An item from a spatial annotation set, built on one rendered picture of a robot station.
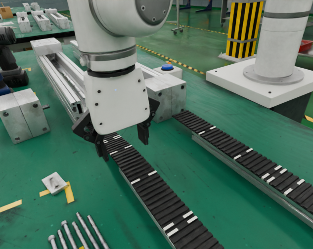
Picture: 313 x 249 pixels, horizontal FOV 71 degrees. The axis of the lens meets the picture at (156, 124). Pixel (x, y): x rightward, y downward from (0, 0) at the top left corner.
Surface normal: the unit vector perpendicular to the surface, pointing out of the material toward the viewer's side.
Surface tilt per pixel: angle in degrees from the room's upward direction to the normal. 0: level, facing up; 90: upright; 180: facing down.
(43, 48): 90
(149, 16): 97
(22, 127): 90
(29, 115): 90
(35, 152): 0
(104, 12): 104
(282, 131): 0
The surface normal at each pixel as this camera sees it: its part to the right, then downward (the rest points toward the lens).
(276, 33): -0.62, 0.46
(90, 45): -0.37, 0.52
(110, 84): 0.46, 0.39
